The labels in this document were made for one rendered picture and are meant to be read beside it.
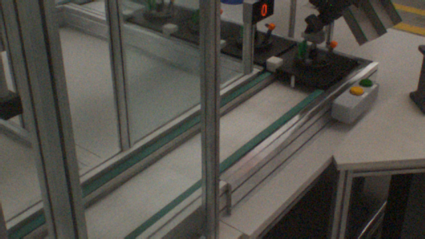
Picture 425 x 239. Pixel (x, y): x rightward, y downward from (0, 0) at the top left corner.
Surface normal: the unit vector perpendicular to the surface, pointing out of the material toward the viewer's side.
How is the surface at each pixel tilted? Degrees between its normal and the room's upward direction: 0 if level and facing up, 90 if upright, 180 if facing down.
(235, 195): 90
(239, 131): 0
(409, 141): 0
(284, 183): 0
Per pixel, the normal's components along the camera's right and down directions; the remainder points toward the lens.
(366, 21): 0.50, -0.37
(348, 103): 0.02, -0.88
